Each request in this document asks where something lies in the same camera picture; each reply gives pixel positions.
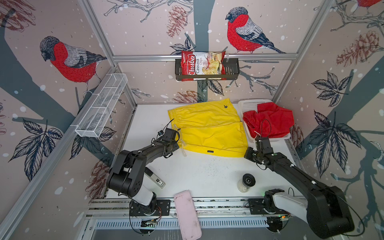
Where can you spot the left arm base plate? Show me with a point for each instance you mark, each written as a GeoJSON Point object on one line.
{"type": "Point", "coordinates": [159, 207]}

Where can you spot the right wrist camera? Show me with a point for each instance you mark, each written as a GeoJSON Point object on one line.
{"type": "Point", "coordinates": [262, 143]}

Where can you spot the jar with black lid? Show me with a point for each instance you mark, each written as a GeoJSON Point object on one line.
{"type": "Point", "coordinates": [246, 182]}

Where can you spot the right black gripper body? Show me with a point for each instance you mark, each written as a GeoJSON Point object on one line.
{"type": "Point", "coordinates": [252, 155]}

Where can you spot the red cassava chips bag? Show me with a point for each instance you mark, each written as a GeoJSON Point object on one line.
{"type": "Point", "coordinates": [202, 63]}

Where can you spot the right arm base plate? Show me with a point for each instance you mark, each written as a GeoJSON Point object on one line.
{"type": "Point", "coordinates": [257, 206]}

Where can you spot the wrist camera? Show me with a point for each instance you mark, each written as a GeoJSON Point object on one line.
{"type": "Point", "coordinates": [169, 135]}
{"type": "Point", "coordinates": [262, 143]}

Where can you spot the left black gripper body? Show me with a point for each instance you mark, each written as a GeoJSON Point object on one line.
{"type": "Point", "coordinates": [175, 145]}

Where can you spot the white wire wall basket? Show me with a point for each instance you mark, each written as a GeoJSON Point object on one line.
{"type": "Point", "coordinates": [99, 112]}

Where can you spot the red shorts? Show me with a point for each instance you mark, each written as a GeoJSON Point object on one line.
{"type": "Point", "coordinates": [269, 121]}

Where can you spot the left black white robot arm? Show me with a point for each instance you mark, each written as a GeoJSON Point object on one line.
{"type": "Point", "coordinates": [127, 173]}

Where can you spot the pink silicone case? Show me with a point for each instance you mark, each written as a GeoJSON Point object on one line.
{"type": "Point", "coordinates": [187, 216]}

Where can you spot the yellow shorts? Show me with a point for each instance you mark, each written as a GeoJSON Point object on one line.
{"type": "Point", "coordinates": [211, 128]}

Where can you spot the white plastic basket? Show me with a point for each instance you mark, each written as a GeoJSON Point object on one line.
{"type": "Point", "coordinates": [252, 105]}

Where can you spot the black wall shelf basket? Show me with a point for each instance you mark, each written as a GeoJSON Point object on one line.
{"type": "Point", "coordinates": [231, 67]}

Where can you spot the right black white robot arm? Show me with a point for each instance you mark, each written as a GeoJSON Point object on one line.
{"type": "Point", "coordinates": [323, 208]}

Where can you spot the grey white remote device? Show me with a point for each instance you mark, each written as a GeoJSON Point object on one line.
{"type": "Point", "coordinates": [160, 183]}

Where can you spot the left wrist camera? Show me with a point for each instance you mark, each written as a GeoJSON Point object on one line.
{"type": "Point", "coordinates": [169, 135]}

